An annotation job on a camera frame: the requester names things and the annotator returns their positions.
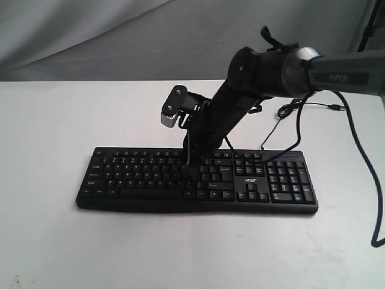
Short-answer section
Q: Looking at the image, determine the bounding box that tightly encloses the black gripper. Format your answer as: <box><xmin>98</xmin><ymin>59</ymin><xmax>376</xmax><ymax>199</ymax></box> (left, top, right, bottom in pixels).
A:
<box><xmin>180</xmin><ymin>81</ymin><xmax>264</xmax><ymax>177</ymax></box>

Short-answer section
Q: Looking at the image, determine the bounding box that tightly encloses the black Acer keyboard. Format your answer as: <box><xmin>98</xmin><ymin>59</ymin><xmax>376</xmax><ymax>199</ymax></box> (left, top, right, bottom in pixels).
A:
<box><xmin>76</xmin><ymin>147</ymin><xmax>319</xmax><ymax>214</ymax></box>

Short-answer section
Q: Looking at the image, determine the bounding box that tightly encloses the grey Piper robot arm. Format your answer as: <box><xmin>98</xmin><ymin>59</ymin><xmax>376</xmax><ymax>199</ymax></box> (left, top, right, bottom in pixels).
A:
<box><xmin>183</xmin><ymin>26</ymin><xmax>384</xmax><ymax>175</ymax></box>

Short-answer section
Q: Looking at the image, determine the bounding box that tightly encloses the grey backdrop cloth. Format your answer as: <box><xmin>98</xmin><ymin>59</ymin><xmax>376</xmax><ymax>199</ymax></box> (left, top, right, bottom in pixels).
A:
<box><xmin>1</xmin><ymin>1</ymin><xmax>375</xmax><ymax>81</ymax></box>

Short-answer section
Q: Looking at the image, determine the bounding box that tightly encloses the black tripod stand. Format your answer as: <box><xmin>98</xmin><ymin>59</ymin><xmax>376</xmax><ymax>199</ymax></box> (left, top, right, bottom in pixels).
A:
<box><xmin>357</xmin><ymin>0</ymin><xmax>382</xmax><ymax>52</ymax></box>

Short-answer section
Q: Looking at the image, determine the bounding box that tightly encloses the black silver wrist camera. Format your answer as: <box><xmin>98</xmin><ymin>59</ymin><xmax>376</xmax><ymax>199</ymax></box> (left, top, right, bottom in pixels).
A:
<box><xmin>161</xmin><ymin>85</ymin><xmax>211</xmax><ymax>128</ymax></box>

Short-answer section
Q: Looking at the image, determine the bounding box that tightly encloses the black keyboard USB cable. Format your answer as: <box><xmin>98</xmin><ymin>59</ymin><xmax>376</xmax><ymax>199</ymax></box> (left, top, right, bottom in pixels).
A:
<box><xmin>260</xmin><ymin>101</ymin><xmax>343</xmax><ymax>151</ymax></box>

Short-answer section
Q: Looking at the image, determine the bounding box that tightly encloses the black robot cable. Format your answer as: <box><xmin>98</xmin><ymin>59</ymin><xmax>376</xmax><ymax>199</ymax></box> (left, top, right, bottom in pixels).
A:
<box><xmin>255</xmin><ymin>90</ymin><xmax>385</xmax><ymax>248</ymax></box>

